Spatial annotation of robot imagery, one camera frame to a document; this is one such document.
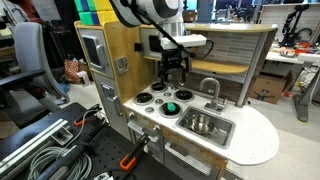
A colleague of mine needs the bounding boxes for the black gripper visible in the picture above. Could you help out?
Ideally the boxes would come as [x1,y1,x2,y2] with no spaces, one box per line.
[158,49,190,86]

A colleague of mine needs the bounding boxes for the green toy grapes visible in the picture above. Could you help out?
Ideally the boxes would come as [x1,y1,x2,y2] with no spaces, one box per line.
[167,102,176,112]

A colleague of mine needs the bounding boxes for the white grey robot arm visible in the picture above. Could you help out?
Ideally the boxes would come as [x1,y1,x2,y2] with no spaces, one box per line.
[109,0,207,84]

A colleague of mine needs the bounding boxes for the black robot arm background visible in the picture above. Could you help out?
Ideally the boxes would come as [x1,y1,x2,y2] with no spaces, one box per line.
[279,4,312,47]

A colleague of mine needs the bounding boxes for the stainless steel pot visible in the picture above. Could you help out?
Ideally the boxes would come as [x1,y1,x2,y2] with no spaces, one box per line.
[186,114,220,136]

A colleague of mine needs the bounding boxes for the grey toy sink basin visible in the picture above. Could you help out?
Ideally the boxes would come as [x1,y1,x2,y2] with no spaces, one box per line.
[176,107,236,149]

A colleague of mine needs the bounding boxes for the silver toy microwave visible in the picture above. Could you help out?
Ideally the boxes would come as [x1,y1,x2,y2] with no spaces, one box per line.
[140,28,162,60]

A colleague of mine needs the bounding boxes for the silver toy faucet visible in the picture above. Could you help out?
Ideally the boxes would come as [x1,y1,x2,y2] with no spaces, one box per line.
[199,77,228,112]

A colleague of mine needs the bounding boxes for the wooden toy kitchen playset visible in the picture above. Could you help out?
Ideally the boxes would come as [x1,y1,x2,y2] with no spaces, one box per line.
[74,21,279,179]

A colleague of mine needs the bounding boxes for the silver toy oven door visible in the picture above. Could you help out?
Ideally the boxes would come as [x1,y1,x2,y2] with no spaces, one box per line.
[79,29,114,78]

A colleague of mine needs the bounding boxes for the yellow foam block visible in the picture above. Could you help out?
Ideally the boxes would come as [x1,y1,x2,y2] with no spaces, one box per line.
[93,0,118,25]

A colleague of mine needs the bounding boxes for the cardboard box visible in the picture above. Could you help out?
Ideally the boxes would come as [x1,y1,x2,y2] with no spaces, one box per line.
[249,71,292,104]

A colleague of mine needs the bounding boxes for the orange black clamp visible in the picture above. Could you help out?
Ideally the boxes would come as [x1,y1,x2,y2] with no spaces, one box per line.
[119,133,150,172]

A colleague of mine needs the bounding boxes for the green foam block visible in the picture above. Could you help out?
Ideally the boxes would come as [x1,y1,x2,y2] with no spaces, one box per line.
[74,0,94,25]

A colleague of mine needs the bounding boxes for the blue foam block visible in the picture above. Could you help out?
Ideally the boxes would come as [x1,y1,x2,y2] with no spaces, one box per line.
[79,0,100,25]

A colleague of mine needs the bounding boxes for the grey office chair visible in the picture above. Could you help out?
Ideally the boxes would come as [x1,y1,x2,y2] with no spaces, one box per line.
[0,22,70,112]

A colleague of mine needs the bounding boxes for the coiled grey cable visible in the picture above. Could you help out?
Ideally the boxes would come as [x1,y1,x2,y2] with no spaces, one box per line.
[27,145,93,180]

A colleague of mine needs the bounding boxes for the aluminium extrusion rail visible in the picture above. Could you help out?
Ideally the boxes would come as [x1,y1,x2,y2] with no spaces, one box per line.
[0,119,68,175]

